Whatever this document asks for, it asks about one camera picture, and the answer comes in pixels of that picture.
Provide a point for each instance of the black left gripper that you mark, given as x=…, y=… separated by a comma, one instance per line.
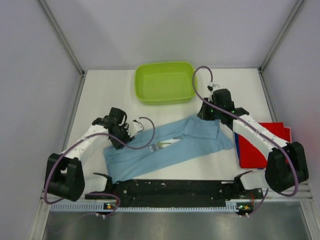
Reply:
x=128, y=138

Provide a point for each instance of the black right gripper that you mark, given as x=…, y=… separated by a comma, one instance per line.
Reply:
x=203, y=114

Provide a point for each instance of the light blue t shirt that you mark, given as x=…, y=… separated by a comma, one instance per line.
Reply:
x=164, y=146

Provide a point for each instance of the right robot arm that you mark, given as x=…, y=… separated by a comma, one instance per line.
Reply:
x=286, y=165

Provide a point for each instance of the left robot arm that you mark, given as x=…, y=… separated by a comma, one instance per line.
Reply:
x=65, y=176

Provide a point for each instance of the blue white folded t shirt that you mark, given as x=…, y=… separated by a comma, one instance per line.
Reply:
x=236, y=142

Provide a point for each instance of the green plastic basin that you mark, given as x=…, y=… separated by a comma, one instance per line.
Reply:
x=164, y=83

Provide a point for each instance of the red folded t shirt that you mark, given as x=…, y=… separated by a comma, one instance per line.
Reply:
x=250, y=156

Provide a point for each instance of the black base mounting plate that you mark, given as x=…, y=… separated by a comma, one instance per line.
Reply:
x=156, y=193

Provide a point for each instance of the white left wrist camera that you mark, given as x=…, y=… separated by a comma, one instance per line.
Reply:
x=136, y=126

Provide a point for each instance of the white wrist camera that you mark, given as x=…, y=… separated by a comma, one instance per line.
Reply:
x=212, y=86
x=136, y=126

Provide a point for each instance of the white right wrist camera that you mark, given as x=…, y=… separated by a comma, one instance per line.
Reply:
x=212, y=86

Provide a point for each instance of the right aluminium corner post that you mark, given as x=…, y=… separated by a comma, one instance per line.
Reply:
x=294, y=13

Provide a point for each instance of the aluminium corner post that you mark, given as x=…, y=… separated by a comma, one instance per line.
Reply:
x=294, y=13
x=60, y=36

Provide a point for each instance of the left aluminium corner post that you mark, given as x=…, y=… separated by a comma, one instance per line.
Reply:
x=60, y=36

